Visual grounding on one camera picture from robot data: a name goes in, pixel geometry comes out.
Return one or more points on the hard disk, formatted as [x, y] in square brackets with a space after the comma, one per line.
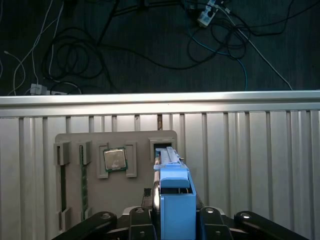
[177, 212]

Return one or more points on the white power strip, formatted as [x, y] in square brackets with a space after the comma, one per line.
[206, 16]

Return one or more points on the white power adapter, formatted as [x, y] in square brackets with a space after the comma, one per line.
[37, 88]

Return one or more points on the grey parts rack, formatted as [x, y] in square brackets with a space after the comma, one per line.
[115, 140]

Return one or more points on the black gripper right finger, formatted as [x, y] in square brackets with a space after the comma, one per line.
[212, 225]

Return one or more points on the silver CPU chip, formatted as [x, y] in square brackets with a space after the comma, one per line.
[115, 160]

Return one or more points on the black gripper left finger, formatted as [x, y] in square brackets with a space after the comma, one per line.
[140, 225]

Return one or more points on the green RAM stick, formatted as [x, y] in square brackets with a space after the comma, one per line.
[84, 185]

